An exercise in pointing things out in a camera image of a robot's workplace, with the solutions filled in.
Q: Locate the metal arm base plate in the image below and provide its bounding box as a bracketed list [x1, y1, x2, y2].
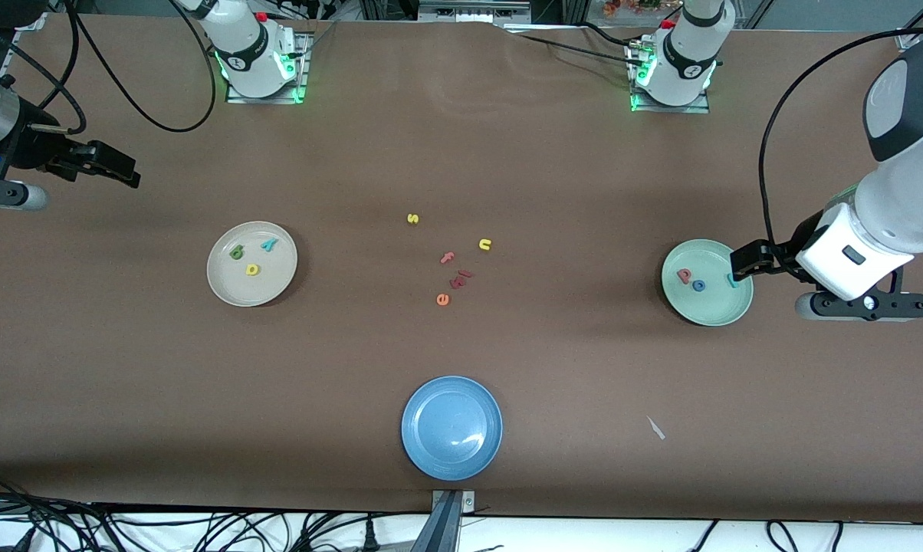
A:
[629, 38, 711, 114]
[226, 31, 310, 104]

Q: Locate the black floor cable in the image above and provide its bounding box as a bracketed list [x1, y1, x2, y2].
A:
[0, 474, 110, 552]

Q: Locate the pale green plate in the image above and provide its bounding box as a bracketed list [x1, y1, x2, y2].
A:
[661, 238, 754, 327]

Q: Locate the grey metal clamp bracket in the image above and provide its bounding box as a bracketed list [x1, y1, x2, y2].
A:
[431, 489, 476, 513]

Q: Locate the brown table cover sheet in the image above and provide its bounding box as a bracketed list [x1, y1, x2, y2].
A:
[0, 11, 923, 524]

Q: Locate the beige brown plate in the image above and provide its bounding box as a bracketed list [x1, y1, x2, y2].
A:
[206, 221, 299, 308]

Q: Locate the silver power strip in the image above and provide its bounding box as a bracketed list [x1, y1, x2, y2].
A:
[418, 0, 533, 24]

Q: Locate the blue plate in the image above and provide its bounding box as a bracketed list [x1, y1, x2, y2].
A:
[401, 375, 504, 482]

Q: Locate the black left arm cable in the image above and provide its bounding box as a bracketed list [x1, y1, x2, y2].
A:
[758, 28, 923, 261]

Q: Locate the dark aluminium mounting bar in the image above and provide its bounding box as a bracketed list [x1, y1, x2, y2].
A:
[410, 491, 464, 552]

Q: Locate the black base cable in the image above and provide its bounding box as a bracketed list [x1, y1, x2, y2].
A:
[507, 31, 646, 68]
[576, 21, 646, 48]

